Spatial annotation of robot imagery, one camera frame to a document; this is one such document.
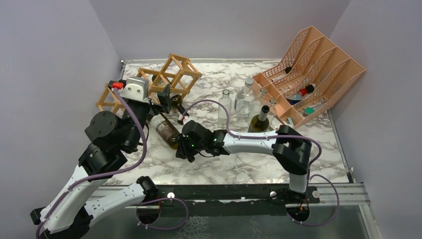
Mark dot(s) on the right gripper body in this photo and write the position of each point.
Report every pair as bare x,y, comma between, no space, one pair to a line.
188,149

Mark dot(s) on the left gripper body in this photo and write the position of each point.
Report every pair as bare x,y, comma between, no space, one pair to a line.
150,107

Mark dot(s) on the dark green wine bottle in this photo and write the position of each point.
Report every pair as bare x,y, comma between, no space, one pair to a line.
164,128
176,101
260,122

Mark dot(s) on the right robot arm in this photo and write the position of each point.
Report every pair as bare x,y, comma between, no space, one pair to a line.
291,149

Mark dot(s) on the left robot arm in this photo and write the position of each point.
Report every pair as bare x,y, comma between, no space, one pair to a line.
71,214

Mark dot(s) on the wooden wine rack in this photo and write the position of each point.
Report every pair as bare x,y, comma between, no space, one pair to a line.
177,71

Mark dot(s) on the clear bottle silver cap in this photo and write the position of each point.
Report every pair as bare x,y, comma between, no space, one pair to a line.
243,99

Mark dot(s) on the clear glass bottle small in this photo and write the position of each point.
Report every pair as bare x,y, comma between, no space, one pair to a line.
257,103

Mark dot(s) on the green item in organizer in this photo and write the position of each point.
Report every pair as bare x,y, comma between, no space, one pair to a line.
308,111

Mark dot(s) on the red black marker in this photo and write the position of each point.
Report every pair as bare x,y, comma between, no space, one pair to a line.
307,90

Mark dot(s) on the orange plastic file organizer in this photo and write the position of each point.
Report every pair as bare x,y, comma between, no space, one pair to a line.
312,58

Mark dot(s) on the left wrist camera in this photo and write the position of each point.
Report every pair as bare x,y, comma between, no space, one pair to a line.
134,88

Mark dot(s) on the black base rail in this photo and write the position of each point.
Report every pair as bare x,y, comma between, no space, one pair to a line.
251,199

